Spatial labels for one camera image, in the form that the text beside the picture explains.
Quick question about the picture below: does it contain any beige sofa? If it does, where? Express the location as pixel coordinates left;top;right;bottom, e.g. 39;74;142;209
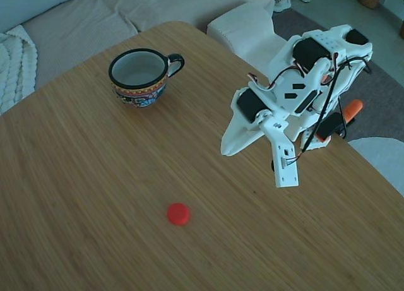
0;0;275;90

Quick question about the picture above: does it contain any white knitted blanket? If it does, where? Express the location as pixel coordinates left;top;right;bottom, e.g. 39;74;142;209
0;24;39;115

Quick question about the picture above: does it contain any grey rug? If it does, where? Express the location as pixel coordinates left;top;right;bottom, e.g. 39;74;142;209
271;8;404;143

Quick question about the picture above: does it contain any black cable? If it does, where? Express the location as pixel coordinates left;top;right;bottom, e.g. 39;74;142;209
296;56;373;161

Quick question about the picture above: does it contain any white round seat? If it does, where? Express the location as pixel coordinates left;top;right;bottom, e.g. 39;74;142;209
347;136;404;197

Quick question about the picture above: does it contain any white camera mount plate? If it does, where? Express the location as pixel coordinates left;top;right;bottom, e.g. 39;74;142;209
260;116;300;189

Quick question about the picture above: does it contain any red plastic bottle cap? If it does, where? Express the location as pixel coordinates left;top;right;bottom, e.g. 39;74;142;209
166;203;191;227

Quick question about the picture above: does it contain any white cushioned ottoman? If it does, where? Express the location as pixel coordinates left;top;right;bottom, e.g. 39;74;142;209
206;3;296;82

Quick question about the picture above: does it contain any colourful patterned ceramic cup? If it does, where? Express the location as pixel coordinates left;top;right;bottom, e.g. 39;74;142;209
108;47;186;109

